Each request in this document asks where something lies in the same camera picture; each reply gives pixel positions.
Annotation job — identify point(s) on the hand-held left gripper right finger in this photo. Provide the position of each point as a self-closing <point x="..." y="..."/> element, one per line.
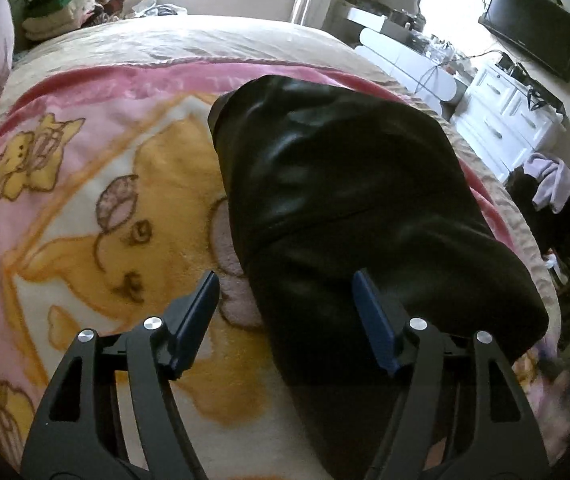
<point x="372" y="320"/>

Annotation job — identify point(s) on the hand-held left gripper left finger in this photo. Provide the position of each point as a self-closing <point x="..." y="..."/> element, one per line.
<point x="197" y="320"/>

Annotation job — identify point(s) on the black leather jacket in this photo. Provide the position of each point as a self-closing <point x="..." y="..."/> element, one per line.
<point x="355" y="185"/>

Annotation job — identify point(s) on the dark clothes heap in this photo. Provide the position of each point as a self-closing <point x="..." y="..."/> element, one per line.
<point x="540" y="225"/>

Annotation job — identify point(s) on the pile of folded clothes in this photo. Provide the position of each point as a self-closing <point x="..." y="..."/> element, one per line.
<point x="65" y="7"/>

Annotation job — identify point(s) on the pink printed blanket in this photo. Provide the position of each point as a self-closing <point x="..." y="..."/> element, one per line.
<point x="90" y="125"/>

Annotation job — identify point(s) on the light purple cloth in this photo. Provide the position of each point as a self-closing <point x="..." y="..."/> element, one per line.
<point x="552" y="180"/>

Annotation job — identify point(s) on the white dresser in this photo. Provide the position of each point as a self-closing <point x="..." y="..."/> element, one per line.
<point x="500" y="110"/>

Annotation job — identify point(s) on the white vanity table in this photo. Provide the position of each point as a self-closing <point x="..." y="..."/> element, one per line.
<point x="405" y="60"/>

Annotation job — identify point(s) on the bed with beige sheet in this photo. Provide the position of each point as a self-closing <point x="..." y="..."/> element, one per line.
<point x="215" y="40"/>

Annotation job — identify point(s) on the dark cloth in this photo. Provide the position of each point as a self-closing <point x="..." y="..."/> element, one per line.
<point x="162" y="10"/>

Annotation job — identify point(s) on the black television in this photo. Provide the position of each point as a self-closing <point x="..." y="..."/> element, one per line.
<point x="535" y="30"/>

